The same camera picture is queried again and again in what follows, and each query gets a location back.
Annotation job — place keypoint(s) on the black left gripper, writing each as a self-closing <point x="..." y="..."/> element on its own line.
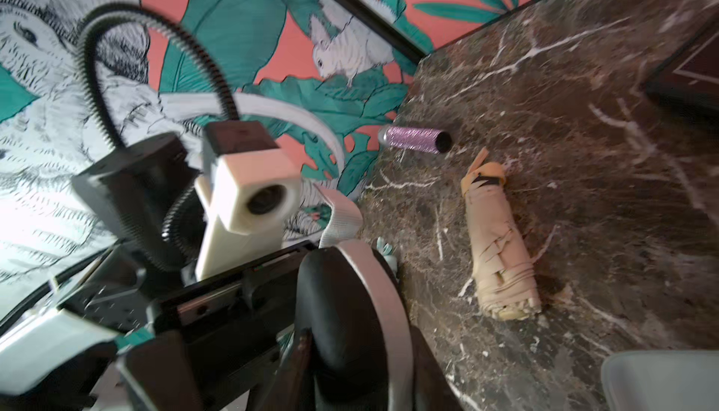
<point x="229" y="323"/>

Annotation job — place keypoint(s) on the black zippered umbrella case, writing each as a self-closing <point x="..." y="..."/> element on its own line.
<point x="354" y="347"/>

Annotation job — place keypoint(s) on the mint green umbrella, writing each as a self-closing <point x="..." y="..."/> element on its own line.
<point x="388" y="253"/>

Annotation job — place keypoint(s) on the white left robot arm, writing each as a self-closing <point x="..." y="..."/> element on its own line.
<point x="51" y="360"/>

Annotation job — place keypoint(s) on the purple glitter microphone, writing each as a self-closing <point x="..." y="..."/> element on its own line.
<point x="431" y="141"/>

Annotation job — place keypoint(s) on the folding chess board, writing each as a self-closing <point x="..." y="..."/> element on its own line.
<point x="688" y="80"/>

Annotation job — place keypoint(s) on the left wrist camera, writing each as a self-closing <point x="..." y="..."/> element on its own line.
<point x="249" y="187"/>

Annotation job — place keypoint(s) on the black frame post left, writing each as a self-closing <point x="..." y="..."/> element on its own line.
<point x="383" y="28"/>

